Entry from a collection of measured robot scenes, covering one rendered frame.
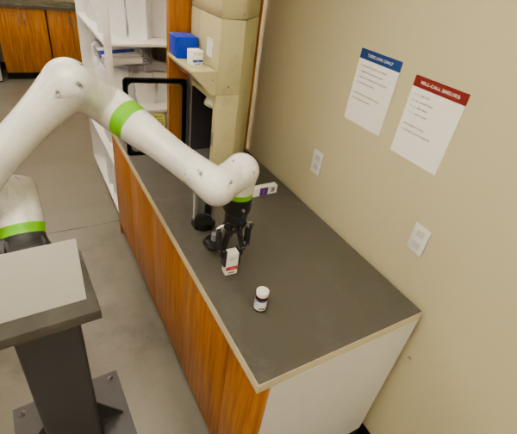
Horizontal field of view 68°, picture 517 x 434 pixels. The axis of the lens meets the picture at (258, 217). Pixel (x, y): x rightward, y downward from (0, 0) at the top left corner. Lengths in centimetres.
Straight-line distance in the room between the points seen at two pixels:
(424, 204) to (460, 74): 43
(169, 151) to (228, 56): 74
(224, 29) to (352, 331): 124
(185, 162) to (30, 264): 53
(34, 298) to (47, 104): 58
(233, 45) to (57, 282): 112
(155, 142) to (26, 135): 31
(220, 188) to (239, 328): 49
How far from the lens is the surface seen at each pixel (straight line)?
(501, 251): 136
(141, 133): 113
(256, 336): 128
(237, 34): 173
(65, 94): 109
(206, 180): 104
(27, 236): 131
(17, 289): 132
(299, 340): 130
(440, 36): 143
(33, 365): 157
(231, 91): 178
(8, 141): 115
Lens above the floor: 194
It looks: 34 degrees down
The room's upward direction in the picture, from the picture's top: 9 degrees clockwise
